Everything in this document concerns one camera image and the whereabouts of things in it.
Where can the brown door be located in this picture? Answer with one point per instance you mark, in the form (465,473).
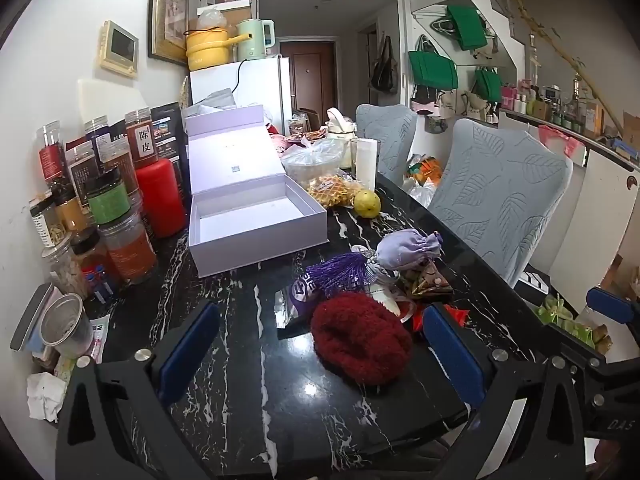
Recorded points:
(310,75)

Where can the cream jug kettle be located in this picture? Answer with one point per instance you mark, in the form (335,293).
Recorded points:
(341,135)

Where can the red fluffy pouch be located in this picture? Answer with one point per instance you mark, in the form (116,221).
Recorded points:
(360,340)

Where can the lavender gift box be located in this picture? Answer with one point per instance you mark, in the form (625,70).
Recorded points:
(240,175)

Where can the woven straw fan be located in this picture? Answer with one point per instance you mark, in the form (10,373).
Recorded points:
(185,92)

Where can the group of clear spice jars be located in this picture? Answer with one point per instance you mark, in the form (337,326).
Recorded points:
(127,255)

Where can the white fridge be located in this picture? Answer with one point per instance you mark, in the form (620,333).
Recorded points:
(250,82)

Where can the black printed pouch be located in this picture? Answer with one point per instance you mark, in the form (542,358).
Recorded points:
(170,135)

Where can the clear plastic cup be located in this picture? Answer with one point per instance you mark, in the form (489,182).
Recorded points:
(65,325)

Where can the grey plastic bag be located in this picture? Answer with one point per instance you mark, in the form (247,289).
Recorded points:
(212,100)

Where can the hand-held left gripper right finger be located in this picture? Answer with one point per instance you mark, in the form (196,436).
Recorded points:
(455,355)

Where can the white paper roll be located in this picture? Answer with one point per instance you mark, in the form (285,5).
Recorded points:
(366,165)

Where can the purple silver snack packet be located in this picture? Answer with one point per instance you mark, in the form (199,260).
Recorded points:
(300,294)

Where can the red canister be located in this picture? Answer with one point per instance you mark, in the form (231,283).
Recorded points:
(160,200)

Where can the row of cosmetic bottles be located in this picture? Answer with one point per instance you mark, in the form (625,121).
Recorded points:
(550,110)

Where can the green tote bag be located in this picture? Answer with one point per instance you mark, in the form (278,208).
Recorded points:
(467,27)
(487,85)
(432,70)

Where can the crumpled white tissue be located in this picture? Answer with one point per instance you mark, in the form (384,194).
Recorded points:
(45,397)

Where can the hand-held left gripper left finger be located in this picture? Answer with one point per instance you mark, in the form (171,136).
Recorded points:
(190,350)

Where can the grey leaf-pattern chair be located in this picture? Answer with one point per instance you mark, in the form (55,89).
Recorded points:
(387,135)
(495,195)

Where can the purple tassel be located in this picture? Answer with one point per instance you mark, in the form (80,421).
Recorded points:
(340,272)

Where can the green triangular snack packet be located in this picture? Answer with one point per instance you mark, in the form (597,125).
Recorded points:
(425,280)

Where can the clear plastic bag with bowl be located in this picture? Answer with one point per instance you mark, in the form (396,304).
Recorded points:
(312,162)

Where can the glass snack jar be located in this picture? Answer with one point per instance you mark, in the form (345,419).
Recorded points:
(298,124)

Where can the framed picture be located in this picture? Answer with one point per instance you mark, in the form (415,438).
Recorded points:
(170,10)

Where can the black pink bag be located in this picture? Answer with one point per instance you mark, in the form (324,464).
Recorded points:
(424,102)

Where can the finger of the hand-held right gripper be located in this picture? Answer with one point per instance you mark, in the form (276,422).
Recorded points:
(611,305)
(600,375)

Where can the wall intercom panel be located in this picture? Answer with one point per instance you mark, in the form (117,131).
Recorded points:
(120,47)

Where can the beige tote bag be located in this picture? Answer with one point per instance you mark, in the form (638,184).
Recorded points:
(477,107)
(452,105)

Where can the dark hanging bag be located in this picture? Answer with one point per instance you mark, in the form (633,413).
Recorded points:
(384,70)

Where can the pink plastic bag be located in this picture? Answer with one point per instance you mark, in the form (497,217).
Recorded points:
(562,145)

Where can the red gold candy packet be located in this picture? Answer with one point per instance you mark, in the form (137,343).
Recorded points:
(456,316)

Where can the waffle packet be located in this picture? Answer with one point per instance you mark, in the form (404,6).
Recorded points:
(332,192)

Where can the yellow lemon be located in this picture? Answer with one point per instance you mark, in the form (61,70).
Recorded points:
(367,204)

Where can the pale green kettle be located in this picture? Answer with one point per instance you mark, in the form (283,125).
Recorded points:
(252,40)

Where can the yellow pot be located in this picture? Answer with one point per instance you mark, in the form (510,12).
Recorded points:
(207,50)

